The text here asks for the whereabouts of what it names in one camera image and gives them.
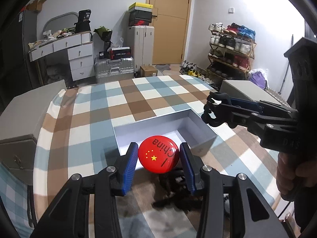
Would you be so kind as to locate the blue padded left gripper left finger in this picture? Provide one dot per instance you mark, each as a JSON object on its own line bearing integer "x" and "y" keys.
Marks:
{"x": 117, "y": 179}

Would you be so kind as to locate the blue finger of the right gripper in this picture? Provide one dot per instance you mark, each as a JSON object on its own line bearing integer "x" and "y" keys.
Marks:
{"x": 249, "y": 105}

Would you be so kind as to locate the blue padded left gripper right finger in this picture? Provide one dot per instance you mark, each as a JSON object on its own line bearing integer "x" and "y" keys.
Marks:
{"x": 199, "y": 176}

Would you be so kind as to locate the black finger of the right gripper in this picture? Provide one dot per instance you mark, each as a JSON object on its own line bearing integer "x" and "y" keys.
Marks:
{"x": 232, "y": 115}

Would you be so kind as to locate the red China flag badge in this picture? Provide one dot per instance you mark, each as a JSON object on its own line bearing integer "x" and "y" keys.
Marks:
{"x": 158, "y": 154}

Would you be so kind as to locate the black claw hair clip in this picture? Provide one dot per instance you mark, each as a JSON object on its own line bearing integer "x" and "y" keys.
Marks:
{"x": 214, "y": 99}

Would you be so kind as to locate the wooden bedroom door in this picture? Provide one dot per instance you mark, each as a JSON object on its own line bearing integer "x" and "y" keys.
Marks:
{"x": 170, "y": 21}

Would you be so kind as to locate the person's right hand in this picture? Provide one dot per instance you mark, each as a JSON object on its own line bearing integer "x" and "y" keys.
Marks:
{"x": 294, "y": 173}

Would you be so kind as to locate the purple bag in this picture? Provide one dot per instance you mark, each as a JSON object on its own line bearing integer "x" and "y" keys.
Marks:
{"x": 257, "y": 78}

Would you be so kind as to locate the grey open cardboard box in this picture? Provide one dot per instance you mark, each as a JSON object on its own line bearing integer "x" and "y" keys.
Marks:
{"x": 181, "y": 126}

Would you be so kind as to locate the plaid checkered bed sheet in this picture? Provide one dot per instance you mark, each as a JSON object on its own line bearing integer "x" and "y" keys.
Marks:
{"x": 77, "y": 136}

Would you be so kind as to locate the wooden shoe rack with shoes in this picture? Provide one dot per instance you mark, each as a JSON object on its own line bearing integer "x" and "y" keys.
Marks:
{"x": 231, "y": 51}

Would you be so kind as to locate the brown cardboard box on floor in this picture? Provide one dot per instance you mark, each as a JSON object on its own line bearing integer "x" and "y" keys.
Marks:
{"x": 148, "y": 71}

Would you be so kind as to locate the silver aluminium suitcase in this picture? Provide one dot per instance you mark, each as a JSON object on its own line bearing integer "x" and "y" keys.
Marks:
{"x": 107, "y": 70}

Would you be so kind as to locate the white upright suitcase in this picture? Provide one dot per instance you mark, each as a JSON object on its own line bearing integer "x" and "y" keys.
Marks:
{"x": 140, "y": 39}

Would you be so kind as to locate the red black box on suitcase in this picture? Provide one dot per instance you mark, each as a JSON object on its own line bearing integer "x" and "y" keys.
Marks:
{"x": 120, "y": 52}

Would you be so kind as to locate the white drawer desk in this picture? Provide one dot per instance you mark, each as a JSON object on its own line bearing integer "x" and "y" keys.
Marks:
{"x": 77, "y": 48}

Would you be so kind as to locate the stacked shoe boxes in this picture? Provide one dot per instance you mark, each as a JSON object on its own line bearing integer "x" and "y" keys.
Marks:
{"x": 140, "y": 14}

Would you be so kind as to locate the black bag on desk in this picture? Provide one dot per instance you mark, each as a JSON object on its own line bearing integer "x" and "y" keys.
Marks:
{"x": 83, "y": 23}

